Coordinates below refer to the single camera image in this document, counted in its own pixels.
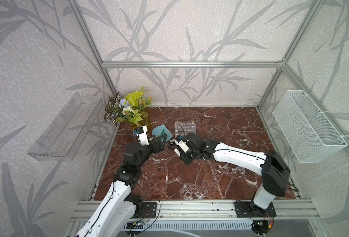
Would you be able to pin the teal plastic dustpan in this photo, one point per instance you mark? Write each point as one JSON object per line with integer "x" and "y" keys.
{"x": 161, "y": 130}

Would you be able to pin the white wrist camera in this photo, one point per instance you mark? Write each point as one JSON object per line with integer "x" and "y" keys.
{"x": 181, "y": 146}
{"x": 141, "y": 133}

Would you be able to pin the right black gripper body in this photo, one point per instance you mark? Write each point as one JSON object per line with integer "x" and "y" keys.
{"x": 187, "y": 157}

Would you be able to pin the artificial plant in amber vase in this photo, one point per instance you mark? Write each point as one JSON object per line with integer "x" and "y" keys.
{"x": 132, "y": 109}

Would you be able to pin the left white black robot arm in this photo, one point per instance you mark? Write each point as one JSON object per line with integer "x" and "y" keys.
{"x": 120, "y": 204}

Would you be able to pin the aluminium frame crossbar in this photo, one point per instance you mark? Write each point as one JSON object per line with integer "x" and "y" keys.
{"x": 192, "y": 64}

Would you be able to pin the clear acrylic lipstick organizer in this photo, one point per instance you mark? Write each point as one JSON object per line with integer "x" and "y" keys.
{"x": 184, "y": 127}

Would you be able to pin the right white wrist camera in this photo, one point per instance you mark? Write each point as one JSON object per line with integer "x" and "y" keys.
{"x": 181, "y": 146}

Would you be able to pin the small electronics board with wires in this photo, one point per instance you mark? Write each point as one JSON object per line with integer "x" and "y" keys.
{"x": 134, "y": 225}

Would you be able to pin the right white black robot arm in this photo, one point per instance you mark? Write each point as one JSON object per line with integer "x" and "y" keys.
{"x": 270, "y": 166}

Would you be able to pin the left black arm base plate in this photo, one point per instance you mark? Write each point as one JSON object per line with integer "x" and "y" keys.
{"x": 147, "y": 209}

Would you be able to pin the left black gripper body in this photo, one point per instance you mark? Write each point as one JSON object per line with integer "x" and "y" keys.
{"x": 155, "y": 149}

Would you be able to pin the white wire mesh basket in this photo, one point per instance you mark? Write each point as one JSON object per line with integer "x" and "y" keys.
{"x": 310, "y": 134}

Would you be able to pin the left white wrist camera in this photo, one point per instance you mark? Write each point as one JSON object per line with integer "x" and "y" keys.
{"x": 141, "y": 133}

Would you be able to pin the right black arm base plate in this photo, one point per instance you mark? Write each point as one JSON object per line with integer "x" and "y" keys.
{"x": 247, "y": 209}

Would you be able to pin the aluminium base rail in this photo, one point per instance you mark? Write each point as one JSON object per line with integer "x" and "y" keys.
{"x": 210, "y": 210}

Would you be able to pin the clear acrylic wall shelf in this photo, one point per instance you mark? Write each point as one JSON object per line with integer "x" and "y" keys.
{"x": 63, "y": 138}

